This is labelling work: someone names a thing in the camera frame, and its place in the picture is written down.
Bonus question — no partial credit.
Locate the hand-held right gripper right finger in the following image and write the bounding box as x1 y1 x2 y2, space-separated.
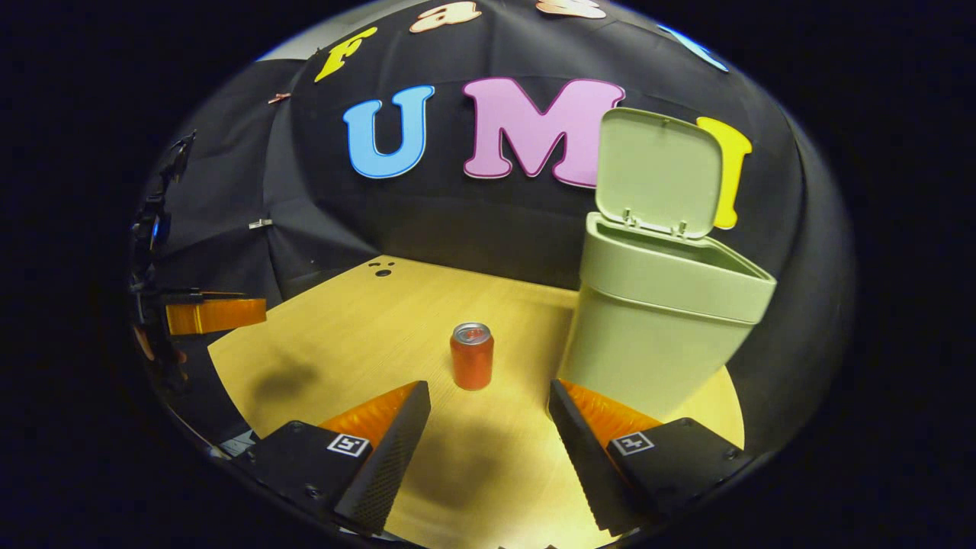
547 378 756 536

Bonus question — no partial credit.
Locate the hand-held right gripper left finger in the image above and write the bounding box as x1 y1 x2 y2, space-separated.
229 380 432 536

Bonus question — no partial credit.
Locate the orange pop can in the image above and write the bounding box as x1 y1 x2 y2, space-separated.
450 322 495 391

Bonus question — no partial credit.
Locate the pale green desktop garbage bin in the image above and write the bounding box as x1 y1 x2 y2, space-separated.
557 107 777 422

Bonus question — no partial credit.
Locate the wooden desktop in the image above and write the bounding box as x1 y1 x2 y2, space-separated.
207 255 746 549

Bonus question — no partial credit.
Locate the black backdrop cloth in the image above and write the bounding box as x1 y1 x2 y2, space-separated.
130 0 855 451

